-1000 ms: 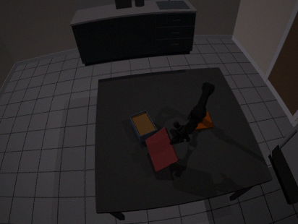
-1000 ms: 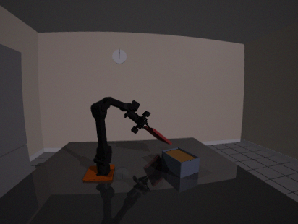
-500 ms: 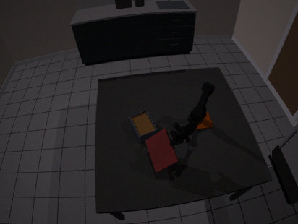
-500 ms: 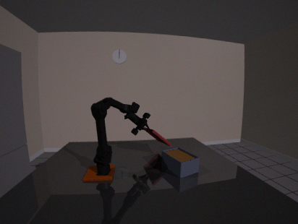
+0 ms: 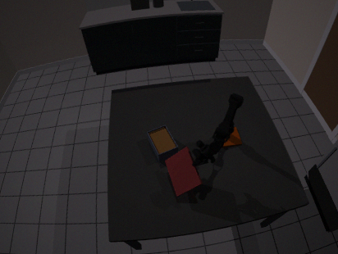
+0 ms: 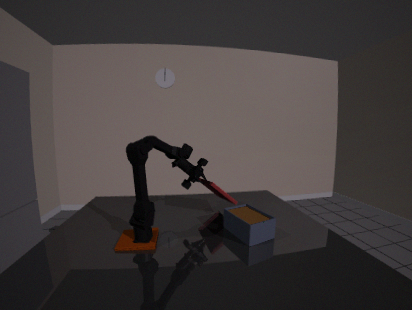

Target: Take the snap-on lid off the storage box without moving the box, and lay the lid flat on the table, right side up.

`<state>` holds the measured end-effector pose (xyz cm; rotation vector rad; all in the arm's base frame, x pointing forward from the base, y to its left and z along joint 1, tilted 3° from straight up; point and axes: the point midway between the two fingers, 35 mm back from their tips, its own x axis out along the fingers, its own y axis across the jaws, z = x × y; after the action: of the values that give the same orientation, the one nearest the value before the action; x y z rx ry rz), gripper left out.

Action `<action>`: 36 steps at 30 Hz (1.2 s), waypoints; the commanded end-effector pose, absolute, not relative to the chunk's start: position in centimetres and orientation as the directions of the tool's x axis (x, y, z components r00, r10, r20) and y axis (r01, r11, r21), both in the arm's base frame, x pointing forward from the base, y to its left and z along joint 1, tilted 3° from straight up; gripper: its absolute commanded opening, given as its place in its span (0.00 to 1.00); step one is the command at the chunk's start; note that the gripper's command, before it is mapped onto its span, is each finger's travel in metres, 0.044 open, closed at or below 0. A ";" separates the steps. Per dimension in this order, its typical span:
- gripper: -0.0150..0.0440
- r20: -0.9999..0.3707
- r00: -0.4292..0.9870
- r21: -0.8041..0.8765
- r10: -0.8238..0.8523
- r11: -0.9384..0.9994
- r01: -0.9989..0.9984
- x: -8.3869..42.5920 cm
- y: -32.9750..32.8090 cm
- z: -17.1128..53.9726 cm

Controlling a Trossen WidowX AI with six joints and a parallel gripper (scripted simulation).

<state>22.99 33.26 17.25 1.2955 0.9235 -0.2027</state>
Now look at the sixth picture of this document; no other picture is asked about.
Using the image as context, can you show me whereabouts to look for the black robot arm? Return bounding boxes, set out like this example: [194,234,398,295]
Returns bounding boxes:
[126,135,203,243]

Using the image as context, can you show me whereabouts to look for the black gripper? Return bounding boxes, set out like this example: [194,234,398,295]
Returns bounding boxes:
[181,158,208,190]

